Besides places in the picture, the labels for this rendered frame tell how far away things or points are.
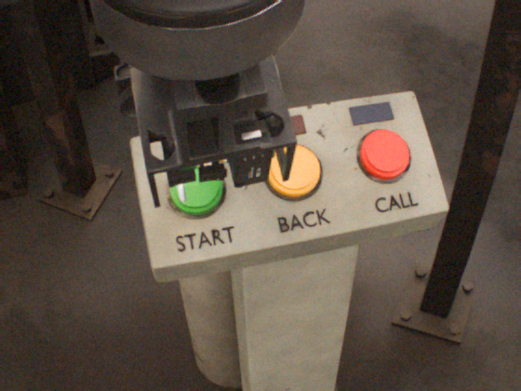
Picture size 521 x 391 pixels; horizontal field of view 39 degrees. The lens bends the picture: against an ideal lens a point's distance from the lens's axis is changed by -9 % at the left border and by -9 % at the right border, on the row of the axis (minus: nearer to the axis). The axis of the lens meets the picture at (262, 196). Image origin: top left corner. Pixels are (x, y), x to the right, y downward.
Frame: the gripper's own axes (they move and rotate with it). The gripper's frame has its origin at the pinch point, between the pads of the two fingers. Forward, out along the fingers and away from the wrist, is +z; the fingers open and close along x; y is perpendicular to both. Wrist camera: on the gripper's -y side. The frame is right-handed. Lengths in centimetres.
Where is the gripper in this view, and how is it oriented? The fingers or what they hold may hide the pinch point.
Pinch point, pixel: (198, 134)
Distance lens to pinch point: 52.0
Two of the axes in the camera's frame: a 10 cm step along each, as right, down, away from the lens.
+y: 2.3, 9.3, -3.0
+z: -0.5, 3.2, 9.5
